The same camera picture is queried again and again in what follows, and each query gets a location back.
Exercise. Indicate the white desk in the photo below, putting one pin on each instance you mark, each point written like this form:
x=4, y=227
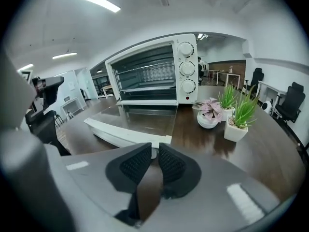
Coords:
x=265, y=84

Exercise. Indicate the white toaster oven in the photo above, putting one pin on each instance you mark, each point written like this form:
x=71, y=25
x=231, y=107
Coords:
x=186, y=59

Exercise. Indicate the ceiling light panel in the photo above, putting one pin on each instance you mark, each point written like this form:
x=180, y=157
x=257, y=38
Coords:
x=96, y=0
x=64, y=55

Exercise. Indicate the white oven knob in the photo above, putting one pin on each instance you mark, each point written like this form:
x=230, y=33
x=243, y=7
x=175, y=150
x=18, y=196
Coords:
x=188, y=86
x=185, y=48
x=187, y=68

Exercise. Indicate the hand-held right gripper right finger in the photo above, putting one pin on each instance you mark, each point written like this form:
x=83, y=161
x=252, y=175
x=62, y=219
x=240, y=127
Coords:
x=176, y=168

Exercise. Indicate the black mesh office chair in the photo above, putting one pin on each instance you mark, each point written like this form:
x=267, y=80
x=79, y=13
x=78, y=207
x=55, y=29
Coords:
x=46, y=129

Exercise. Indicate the green plant in white pot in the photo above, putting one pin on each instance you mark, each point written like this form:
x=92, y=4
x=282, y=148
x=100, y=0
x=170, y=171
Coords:
x=237, y=129
x=227, y=98

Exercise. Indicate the white round device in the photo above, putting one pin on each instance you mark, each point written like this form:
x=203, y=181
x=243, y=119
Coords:
x=266, y=105

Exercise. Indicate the pink plant in white pot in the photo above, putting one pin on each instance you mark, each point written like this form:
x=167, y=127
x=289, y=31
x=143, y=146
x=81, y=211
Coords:
x=208, y=110

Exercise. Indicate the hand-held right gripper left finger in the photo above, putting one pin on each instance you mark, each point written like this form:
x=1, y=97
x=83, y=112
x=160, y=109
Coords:
x=132, y=165

